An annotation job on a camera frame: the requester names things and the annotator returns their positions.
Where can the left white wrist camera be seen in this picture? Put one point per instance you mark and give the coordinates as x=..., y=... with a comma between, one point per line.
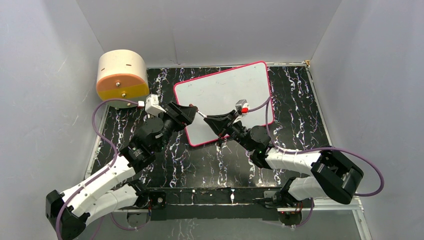
x=151, y=105

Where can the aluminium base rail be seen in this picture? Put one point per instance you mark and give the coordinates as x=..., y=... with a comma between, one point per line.
x=212, y=203

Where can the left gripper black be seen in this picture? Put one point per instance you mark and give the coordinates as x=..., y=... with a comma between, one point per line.
x=183, y=116

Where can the pink framed whiteboard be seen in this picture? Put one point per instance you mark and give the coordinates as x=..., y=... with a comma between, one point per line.
x=217, y=93

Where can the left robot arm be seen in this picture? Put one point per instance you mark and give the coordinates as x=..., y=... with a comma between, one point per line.
x=151, y=138

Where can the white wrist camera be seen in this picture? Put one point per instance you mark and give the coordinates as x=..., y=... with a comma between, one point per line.
x=242, y=107
x=151, y=105

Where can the white whiteboard marker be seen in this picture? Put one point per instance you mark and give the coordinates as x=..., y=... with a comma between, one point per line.
x=198, y=111

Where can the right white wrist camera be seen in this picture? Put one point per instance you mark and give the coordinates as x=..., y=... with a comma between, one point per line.
x=242, y=107

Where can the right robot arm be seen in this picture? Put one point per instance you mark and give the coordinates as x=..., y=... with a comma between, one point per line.
x=330, y=174

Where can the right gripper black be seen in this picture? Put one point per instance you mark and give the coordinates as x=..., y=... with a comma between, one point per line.
x=220, y=122

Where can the beige orange cylindrical container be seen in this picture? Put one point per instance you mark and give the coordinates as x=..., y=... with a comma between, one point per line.
x=122, y=74

